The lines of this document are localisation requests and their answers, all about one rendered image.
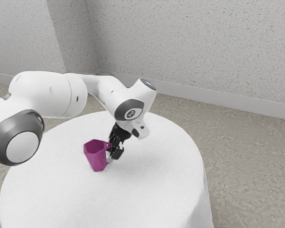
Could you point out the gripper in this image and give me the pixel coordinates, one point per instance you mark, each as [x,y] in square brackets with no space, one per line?
[119,133]

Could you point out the magenta faceted mug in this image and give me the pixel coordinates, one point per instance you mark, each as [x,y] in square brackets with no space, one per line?
[95,155]

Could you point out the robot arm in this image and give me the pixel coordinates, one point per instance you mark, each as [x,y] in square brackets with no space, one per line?
[50,95]

